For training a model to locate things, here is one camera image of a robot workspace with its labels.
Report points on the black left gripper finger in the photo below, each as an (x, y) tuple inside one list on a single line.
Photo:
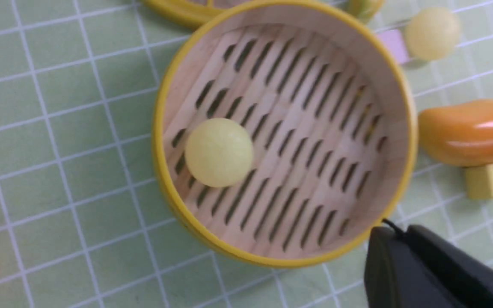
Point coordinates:
[(417, 268)]

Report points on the yellow bun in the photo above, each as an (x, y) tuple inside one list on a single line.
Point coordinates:
[(219, 152), (432, 33)]

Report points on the bamboo steamer tray yellow rim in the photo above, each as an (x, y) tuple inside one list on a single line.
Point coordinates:
[(332, 120)]

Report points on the woven bamboo steamer lid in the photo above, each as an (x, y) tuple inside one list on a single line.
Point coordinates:
[(191, 13)]

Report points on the yellow cube block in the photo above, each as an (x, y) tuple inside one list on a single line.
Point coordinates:
[(479, 182)]

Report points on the orange toy mango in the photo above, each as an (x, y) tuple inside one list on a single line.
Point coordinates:
[(458, 135)]

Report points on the pink cube block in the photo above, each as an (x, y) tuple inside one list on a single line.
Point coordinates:
[(394, 42)]

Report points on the yellow toy banana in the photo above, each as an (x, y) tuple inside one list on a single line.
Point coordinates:
[(364, 10)]

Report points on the green checkered tablecloth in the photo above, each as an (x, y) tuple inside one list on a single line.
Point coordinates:
[(82, 221)]

